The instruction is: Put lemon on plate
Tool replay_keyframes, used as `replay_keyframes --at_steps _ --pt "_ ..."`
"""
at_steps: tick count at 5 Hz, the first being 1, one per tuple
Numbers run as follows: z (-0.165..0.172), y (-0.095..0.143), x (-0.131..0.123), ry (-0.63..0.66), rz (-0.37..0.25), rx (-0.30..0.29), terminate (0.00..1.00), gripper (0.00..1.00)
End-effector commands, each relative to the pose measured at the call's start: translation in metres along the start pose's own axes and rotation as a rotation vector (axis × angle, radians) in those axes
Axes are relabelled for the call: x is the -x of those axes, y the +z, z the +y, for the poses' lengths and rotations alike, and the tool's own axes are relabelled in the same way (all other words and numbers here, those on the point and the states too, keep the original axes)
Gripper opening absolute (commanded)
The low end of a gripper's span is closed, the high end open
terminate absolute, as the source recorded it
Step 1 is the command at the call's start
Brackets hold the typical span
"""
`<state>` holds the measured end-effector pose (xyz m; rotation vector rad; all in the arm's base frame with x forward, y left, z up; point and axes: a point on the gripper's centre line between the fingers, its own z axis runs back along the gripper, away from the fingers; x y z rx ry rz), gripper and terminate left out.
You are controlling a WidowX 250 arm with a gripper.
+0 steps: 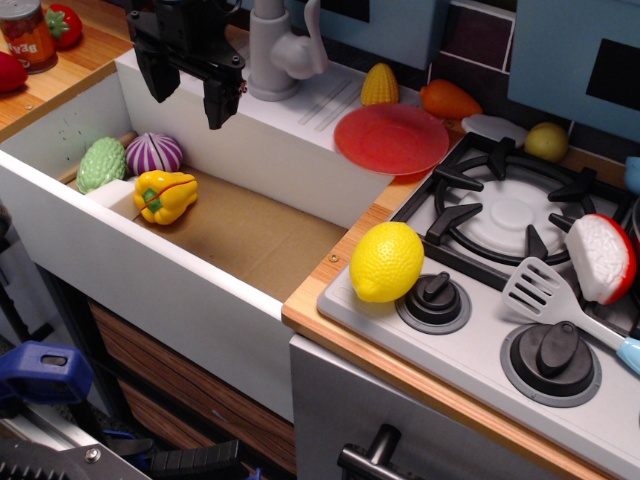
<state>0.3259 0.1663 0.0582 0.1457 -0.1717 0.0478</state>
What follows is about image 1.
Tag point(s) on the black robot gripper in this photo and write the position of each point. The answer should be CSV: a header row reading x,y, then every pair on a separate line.
x,y
189,36

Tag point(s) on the yellow plastic lemon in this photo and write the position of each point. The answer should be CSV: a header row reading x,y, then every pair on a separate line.
x,y
386,262

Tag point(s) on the red plastic plate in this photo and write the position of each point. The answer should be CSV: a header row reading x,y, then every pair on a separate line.
x,y
392,139

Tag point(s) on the purple toy onion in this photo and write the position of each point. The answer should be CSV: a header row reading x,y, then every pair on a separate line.
x,y
152,151

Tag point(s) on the grey toy faucet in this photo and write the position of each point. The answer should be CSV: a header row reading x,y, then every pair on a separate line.
x,y
280,59

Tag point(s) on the green toy bitter gourd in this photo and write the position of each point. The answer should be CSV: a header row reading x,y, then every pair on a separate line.
x,y
102,163

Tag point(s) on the yellow toy bell pepper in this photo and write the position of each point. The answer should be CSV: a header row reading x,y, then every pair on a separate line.
x,y
163,197

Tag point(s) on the white foam block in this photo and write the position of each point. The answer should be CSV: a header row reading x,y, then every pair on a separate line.
x,y
117,196

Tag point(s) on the red toy strawberry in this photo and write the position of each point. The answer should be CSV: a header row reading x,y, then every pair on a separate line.
x,y
65,26

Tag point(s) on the white toy sink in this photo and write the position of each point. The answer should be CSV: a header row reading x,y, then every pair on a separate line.
x,y
203,259

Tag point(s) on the toy soup can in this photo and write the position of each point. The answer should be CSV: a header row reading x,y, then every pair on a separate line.
x,y
27,36

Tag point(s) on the red toy pepper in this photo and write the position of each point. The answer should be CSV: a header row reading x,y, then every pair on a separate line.
x,y
12,73

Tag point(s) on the yellow toy corn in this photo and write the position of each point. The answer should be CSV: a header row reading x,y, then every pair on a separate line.
x,y
380,86

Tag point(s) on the orange toy carrot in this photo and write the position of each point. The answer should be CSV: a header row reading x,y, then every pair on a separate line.
x,y
446,100

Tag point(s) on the white round lid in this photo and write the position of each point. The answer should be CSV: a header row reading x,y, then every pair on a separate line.
x,y
494,128

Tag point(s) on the grey toy stove top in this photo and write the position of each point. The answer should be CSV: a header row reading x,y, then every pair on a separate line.
x,y
603,431

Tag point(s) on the blue clamp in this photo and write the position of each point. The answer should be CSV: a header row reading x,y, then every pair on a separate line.
x,y
45,373

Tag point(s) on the small black stove knob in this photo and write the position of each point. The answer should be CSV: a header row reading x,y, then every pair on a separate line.
x,y
435,305

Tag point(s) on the yellow toy potato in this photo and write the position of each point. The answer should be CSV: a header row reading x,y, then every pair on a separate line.
x,y
547,141

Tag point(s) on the grey toy spatula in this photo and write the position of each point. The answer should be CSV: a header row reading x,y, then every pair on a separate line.
x,y
538,292

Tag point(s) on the black stove grate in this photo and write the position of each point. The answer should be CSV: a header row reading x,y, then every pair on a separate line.
x,y
486,208

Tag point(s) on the blue toy cup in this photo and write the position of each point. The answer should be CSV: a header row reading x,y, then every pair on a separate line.
x,y
632,174

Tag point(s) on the red white toy sushi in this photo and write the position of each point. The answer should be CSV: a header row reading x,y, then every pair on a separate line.
x,y
603,258

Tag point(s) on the large black stove knob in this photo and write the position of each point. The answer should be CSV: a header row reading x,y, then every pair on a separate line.
x,y
551,364

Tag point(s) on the metal oven door handle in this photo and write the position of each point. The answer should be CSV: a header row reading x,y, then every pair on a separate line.
x,y
375,461

